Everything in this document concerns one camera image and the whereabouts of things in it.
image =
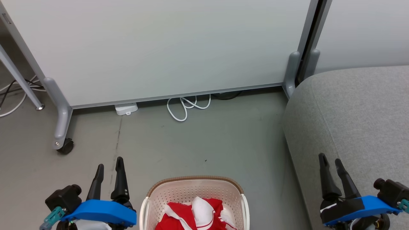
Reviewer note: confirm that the black caster wheel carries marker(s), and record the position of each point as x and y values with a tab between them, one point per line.
66	147

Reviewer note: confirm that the red jersey with white stripes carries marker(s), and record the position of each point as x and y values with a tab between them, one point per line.
179	217

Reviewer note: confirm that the grey metal table leg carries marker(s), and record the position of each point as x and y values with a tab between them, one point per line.
22	81

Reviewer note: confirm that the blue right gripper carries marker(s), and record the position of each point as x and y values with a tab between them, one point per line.
364	207

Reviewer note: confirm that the white power adapter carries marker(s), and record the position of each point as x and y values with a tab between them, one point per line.
126	109

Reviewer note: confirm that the teal right camera connector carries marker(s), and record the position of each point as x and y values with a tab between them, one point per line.
405	205

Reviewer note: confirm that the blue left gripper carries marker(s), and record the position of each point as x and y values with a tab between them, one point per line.
102	212

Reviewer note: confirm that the teal camera connector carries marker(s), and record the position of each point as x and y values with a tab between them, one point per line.
52	217
405	205

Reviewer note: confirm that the white partition panel grey frame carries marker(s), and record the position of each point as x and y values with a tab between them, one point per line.
159	48

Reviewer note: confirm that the white laundry basket brown rim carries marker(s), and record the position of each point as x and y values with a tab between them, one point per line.
179	191

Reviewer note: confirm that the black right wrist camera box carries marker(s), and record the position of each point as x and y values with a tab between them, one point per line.
393	191

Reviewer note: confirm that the grey partition foot with caster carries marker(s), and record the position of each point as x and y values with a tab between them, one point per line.
60	111

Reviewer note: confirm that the teal left camera connector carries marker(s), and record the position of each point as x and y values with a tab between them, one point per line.
52	217

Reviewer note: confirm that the light grey partition panel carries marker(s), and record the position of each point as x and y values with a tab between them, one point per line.
364	32

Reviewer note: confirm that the grey fabric sofa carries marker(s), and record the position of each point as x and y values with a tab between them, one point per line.
358	121

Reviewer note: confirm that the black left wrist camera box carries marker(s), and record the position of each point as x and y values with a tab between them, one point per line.
64	198

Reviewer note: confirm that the short grey partition foot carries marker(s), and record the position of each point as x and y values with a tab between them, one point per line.
291	73

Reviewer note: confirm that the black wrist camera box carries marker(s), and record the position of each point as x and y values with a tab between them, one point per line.
64	198
393	191

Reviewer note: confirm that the grey foot of light panel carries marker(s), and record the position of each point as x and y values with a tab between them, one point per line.
312	64

